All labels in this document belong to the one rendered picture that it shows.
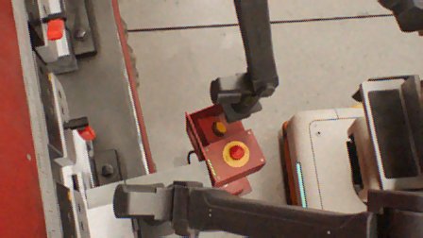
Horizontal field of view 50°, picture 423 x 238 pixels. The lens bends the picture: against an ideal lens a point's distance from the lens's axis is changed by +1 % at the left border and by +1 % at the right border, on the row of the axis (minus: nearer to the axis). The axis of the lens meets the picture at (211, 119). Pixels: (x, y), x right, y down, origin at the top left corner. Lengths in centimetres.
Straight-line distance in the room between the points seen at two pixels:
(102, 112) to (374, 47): 156
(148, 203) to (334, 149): 118
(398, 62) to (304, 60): 46
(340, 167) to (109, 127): 99
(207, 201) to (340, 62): 170
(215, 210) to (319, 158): 119
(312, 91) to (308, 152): 47
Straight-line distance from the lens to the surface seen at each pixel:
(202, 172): 99
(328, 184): 179
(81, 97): 119
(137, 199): 74
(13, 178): 51
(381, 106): 107
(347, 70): 228
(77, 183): 102
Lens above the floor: 197
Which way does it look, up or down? 73 degrees down
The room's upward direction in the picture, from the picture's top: 10 degrees clockwise
